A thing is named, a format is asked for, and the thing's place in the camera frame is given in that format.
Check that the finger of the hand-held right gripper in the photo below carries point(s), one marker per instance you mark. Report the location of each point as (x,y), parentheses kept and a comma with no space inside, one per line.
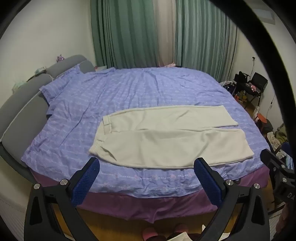
(269,157)

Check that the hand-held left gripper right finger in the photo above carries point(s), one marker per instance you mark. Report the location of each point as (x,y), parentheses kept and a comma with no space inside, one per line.
(207,178)

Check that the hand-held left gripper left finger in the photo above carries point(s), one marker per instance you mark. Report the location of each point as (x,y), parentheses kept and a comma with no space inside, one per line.
(89,176)

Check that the cream pants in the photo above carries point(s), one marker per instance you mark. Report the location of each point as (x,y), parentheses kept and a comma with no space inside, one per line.
(161,143)

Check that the pile of clothes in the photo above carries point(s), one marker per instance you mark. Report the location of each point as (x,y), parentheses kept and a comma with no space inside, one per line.
(281,136)

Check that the orange stool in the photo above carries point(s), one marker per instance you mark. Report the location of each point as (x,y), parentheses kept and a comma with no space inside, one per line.
(261,118)

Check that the magenta bed skirt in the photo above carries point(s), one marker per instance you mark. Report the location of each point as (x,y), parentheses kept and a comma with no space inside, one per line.
(129,206)

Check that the pink slipper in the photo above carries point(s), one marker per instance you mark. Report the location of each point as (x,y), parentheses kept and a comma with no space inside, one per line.
(150,233)
(180,229)

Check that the white paper sheet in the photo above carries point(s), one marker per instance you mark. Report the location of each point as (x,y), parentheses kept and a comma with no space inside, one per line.
(182,237)

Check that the pile of toys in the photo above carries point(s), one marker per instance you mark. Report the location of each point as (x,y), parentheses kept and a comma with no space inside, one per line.
(240,95)

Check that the black folding chair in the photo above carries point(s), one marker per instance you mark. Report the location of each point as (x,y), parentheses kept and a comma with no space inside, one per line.
(260,80)

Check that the grey padded headboard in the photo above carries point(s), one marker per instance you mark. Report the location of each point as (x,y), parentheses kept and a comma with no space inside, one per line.
(18,125)

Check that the purple floral bedspread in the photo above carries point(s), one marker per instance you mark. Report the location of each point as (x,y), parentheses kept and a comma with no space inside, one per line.
(115,92)

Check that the green curtain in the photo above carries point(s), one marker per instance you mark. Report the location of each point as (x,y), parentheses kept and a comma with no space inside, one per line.
(201,41)
(120,34)

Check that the white air conditioner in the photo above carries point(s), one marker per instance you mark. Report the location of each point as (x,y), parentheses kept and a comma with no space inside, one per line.
(266,17)

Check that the beige sheer curtain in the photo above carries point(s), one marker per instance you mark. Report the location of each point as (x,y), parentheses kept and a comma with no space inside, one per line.
(165,34)

